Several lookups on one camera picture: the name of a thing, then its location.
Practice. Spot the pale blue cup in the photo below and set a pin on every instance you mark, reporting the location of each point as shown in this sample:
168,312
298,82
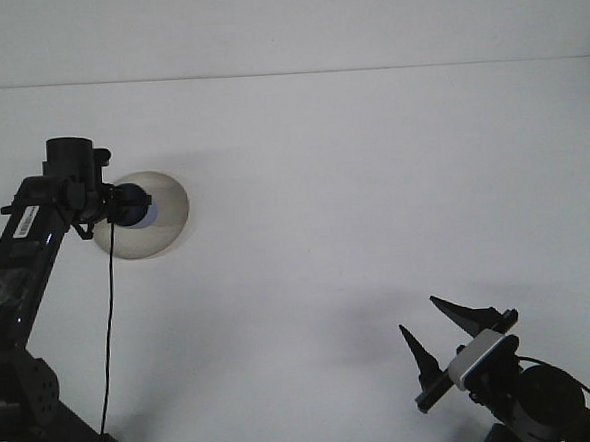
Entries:
150,217

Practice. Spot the pale round plate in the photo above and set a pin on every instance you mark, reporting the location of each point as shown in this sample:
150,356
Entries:
171,208

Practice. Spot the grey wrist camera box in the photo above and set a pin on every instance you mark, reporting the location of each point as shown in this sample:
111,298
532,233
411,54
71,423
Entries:
478,357

